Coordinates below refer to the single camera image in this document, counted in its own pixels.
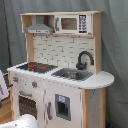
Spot white oven door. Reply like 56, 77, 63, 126
13, 87, 44, 128

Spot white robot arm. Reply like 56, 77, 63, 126
0, 71, 39, 128

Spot wooden toy kitchen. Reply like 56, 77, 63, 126
8, 11, 114, 128

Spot grey toy sink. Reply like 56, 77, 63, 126
53, 68, 93, 81

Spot black toy faucet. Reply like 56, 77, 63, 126
76, 51, 94, 70

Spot black stovetop red burners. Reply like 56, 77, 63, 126
19, 62, 55, 73

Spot right grey stove knob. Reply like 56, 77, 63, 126
32, 81, 37, 88

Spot grey stove knob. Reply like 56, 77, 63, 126
32, 81, 37, 88
12, 76, 19, 83

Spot white cabinet door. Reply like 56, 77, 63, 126
45, 81, 82, 128

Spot toy microwave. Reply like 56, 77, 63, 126
55, 15, 92, 34

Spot grey range hood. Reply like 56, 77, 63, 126
25, 15, 53, 35

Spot left grey stove knob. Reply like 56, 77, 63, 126
12, 76, 19, 83

